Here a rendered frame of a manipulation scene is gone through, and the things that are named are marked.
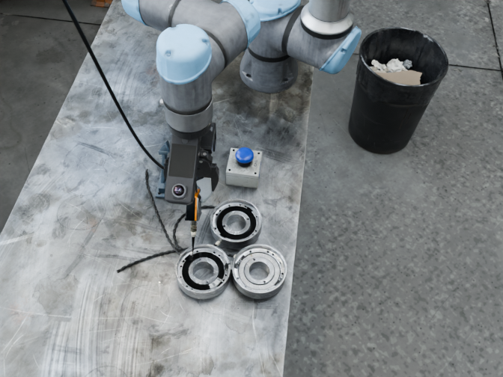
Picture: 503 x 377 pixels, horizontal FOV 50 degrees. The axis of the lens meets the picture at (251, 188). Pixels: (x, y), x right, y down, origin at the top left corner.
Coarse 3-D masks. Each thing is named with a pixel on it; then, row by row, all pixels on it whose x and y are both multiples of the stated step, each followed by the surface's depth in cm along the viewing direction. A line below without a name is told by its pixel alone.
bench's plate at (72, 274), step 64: (128, 64) 141; (64, 128) 127; (128, 128) 128; (256, 128) 129; (64, 192) 117; (128, 192) 117; (256, 192) 118; (0, 256) 107; (64, 256) 108; (128, 256) 108; (0, 320) 99; (64, 320) 100; (128, 320) 100; (192, 320) 101; (256, 320) 101
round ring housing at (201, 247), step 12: (216, 252) 106; (180, 264) 104; (192, 264) 104; (204, 264) 106; (216, 264) 104; (192, 276) 103; (216, 276) 103; (228, 276) 102; (180, 288) 102; (192, 288) 101; (216, 288) 100
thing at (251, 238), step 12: (228, 204) 113; (252, 204) 111; (216, 216) 111; (228, 216) 111; (240, 216) 111; (216, 228) 109; (228, 228) 109; (216, 240) 109; (228, 240) 106; (240, 240) 106; (252, 240) 108
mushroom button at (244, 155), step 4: (240, 148) 116; (244, 148) 116; (248, 148) 116; (236, 152) 116; (240, 152) 115; (244, 152) 115; (248, 152) 115; (252, 152) 116; (236, 156) 115; (240, 156) 114; (244, 156) 114; (248, 156) 114; (252, 156) 115; (240, 160) 114; (244, 160) 114; (248, 160) 114
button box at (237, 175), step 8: (232, 152) 119; (256, 152) 119; (232, 160) 118; (256, 160) 118; (232, 168) 116; (240, 168) 116; (248, 168) 116; (256, 168) 116; (232, 176) 116; (240, 176) 116; (248, 176) 116; (256, 176) 115; (232, 184) 119; (240, 184) 118; (248, 184) 118; (256, 184) 118
